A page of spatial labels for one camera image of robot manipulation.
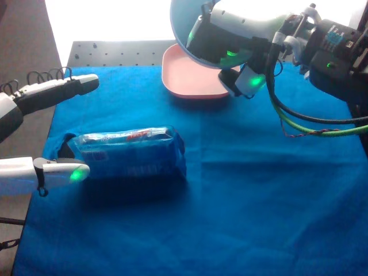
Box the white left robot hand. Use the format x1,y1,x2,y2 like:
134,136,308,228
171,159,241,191
0,66,100,198

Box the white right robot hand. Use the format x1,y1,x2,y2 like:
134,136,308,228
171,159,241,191
186,0,288,100

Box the light blue bowl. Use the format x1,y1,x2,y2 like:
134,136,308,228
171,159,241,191
169,0,251,71

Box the blue snack packet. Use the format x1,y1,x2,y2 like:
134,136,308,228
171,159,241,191
66,124,187,181

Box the pink plate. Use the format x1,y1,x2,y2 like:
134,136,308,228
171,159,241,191
162,43,241,101

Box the blue cloth bag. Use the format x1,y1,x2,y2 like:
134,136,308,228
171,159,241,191
13,65,368,276

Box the thick black cable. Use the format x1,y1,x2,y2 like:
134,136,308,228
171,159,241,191
266,43,368,125

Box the thin red twisted wire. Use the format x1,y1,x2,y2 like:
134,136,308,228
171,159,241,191
280,117,340,139

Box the green cable of right arm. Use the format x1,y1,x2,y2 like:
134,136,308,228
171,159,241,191
271,97,368,137

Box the black strap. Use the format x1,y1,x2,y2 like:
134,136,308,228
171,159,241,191
0,237,21,252

